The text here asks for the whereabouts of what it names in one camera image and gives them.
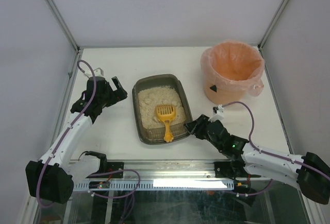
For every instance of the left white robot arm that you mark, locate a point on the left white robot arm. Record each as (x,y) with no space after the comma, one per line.
(52,177)

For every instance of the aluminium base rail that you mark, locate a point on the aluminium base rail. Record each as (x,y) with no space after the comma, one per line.
(150,169)

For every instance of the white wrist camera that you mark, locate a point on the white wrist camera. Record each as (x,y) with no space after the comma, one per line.
(98,72)
(218,113)

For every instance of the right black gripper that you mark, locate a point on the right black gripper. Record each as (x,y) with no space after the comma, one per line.
(201,127)

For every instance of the left aluminium frame post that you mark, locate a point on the left aluminium frame post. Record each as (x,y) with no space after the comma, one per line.
(62,24)

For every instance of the yellow litter scoop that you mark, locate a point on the yellow litter scoop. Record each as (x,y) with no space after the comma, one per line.
(166,114)

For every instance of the beige cat litter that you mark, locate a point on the beige cat litter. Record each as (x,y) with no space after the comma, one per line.
(150,98)

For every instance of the pink plastic bin liner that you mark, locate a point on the pink plastic bin liner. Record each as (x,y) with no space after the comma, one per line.
(233,66)

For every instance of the grey plastic litter box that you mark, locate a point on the grey plastic litter box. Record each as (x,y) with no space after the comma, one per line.
(155,136)

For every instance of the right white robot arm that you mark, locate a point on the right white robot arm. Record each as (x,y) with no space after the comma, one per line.
(308,173)

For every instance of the right aluminium frame post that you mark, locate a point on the right aluminium frame post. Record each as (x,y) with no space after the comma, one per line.
(279,11)

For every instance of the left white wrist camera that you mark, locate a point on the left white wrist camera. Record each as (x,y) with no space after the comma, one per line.
(98,72)

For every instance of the aluminium frame post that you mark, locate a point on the aluminium frame post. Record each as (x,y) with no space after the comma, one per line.
(62,24)
(279,11)

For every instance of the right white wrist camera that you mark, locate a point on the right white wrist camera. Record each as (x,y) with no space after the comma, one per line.
(218,113)

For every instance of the orange trash bin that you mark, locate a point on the orange trash bin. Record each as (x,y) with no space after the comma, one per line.
(222,90)

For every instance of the white slotted cable duct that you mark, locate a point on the white slotted cable duct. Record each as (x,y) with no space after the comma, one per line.
(157,185)

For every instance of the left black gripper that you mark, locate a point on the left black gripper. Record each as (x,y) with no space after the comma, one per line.
(113,95)

